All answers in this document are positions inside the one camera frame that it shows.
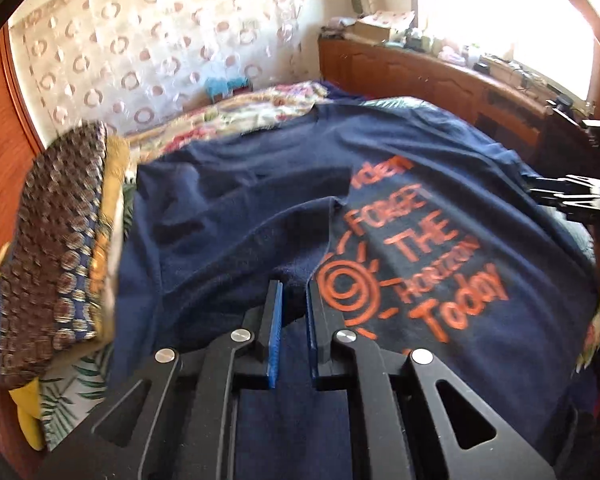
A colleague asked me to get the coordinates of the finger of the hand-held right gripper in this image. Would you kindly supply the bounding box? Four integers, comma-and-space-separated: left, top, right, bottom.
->
527, 174, 600, 199
547, 199, 600, 224

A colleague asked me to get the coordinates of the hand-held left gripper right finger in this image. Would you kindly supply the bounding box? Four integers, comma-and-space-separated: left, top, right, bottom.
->
305, 280, 561, 480

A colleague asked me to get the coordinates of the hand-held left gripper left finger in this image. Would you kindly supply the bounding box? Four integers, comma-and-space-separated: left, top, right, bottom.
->
35, 280, 286, 480

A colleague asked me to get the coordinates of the navy t-shirt with orange print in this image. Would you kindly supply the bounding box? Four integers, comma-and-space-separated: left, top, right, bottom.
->
105, 89, 600, 480

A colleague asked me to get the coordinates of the yellow flower print cloth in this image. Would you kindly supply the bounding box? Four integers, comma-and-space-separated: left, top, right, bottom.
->
574, 280, 600, 377

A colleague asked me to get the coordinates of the clutter of small bottles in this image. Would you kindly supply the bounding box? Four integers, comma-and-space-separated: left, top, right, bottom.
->
395, 27, 576, 111

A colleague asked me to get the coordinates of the window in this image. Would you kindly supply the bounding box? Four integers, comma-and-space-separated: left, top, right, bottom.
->
412, 0, 597, 102

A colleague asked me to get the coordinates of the wooden cabinet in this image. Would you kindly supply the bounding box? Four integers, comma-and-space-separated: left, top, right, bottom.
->
317, 34, 556, 162

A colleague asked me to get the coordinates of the floral blanket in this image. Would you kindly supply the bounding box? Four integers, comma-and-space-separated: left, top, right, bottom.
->
124, 80, 332, 162

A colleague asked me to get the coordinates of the brown circle-patterned pillow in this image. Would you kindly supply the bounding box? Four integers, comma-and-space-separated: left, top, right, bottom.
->
0, 122, 127, 392

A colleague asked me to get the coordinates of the cardboard box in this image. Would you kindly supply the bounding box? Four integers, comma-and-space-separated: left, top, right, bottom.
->
352, 10, 416, 44

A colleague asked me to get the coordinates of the blue plastic object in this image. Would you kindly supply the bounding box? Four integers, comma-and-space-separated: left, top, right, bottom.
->
205, 76, 251, 102

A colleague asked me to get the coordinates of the circle-patterned sheer curtain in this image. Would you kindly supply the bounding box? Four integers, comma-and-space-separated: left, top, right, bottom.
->
7, 0, 322, 137

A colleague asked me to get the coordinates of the wooden wardrobe panel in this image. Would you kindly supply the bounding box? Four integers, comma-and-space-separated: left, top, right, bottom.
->
0, 24, 47, 266

